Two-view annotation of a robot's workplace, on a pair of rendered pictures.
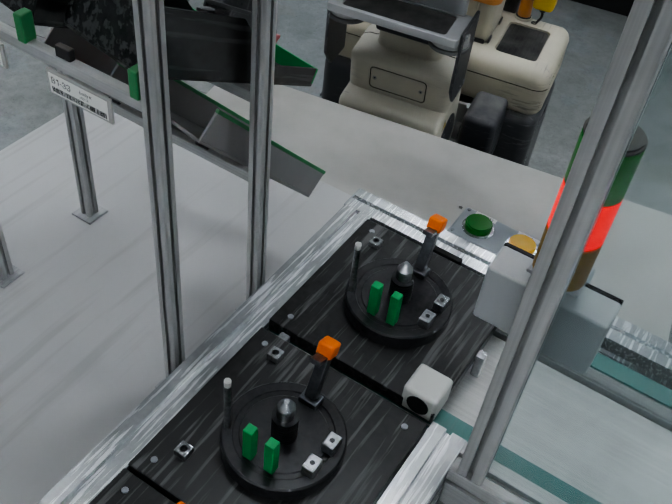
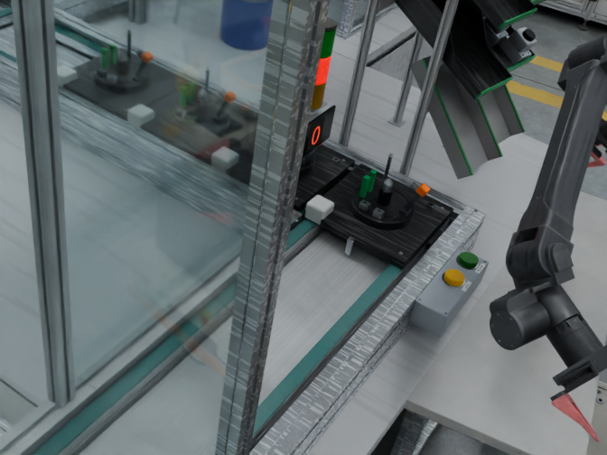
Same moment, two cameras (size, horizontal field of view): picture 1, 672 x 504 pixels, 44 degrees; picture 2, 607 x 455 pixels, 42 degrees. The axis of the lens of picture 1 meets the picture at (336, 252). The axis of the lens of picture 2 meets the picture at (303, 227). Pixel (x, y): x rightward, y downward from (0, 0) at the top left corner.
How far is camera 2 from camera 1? 154 cm
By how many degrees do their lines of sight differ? 63
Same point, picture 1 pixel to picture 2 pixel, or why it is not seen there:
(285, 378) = (322, 164)
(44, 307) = (378, 133)
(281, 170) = (445, 136)
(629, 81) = not seen: outside the picture
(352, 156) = not seen: hidden behind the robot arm
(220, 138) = (419, 74)
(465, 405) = (326, 249)
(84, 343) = (358, 144)
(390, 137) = (592, 282)
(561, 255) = not seen: hidden behind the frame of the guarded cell
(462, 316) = (378, 234)
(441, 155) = (586, 308)
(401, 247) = (432, 218)
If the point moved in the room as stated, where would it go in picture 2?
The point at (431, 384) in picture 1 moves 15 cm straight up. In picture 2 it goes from (319, 202) to (331, 143)
